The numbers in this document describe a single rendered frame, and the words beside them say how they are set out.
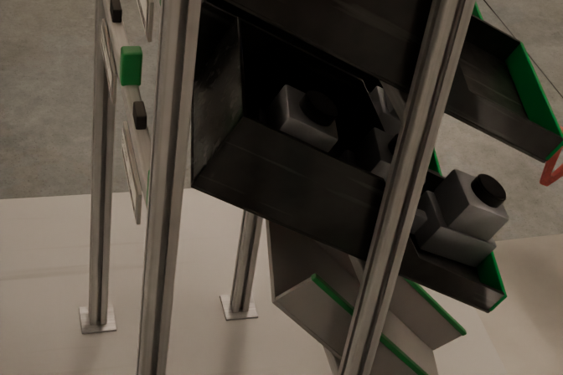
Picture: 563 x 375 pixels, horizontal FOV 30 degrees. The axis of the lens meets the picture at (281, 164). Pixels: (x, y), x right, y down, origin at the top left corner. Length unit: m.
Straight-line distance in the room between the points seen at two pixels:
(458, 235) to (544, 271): 0.58
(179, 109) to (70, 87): 2.45
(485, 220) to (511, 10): 3.00
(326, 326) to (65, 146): 2.05
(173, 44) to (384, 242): 0.24
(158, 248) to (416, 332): 0.44
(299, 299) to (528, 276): 0.63
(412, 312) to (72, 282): 0.44
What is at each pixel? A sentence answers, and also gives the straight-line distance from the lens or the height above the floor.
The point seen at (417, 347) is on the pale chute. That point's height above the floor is 1.02.
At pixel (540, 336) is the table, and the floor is 0.86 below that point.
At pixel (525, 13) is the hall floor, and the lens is 3.85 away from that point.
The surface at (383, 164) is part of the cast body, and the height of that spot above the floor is 1.30.
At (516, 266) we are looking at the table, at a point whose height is 0.86.
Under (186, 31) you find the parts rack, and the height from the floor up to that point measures 1.47.
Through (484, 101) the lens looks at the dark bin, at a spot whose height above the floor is 1.40.
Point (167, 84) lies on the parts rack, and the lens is 0.63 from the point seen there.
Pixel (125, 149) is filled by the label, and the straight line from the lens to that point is 0.82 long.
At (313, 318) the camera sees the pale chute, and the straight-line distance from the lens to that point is 0.87.
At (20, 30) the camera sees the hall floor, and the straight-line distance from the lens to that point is 3.34.
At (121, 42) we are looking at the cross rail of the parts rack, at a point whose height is 1.31.
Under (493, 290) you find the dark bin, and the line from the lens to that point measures 0.87.
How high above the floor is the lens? 1.80
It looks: 39 degrees down
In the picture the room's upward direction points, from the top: 10 degrees clockwise
